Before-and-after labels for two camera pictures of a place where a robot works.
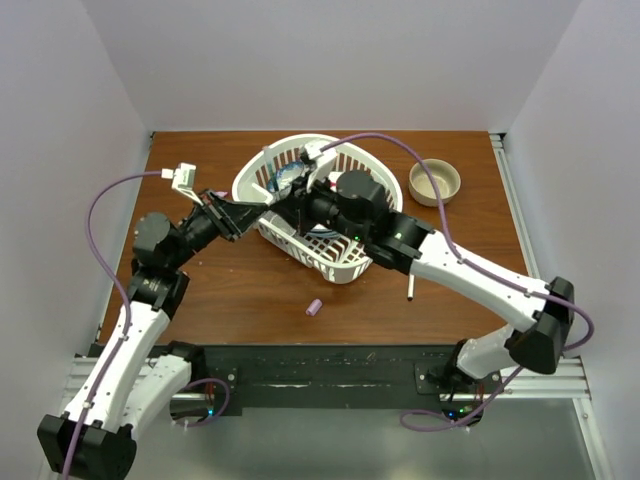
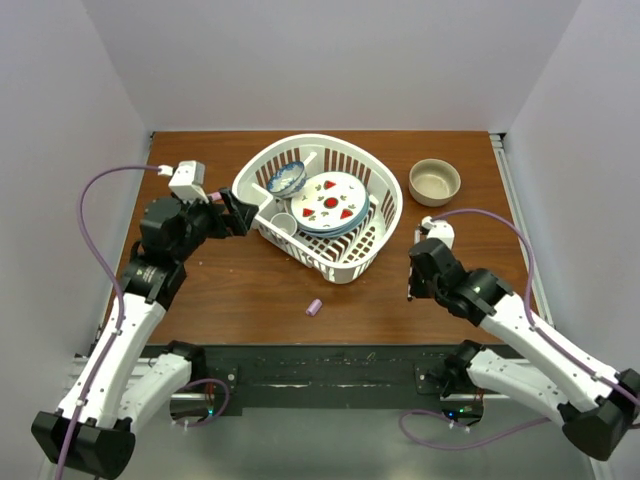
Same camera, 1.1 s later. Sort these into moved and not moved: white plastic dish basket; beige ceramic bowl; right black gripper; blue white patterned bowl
Moved: right black gripper
Not moved: beige ceramic bowl; white plastic dish basket; blue white patterned bowl
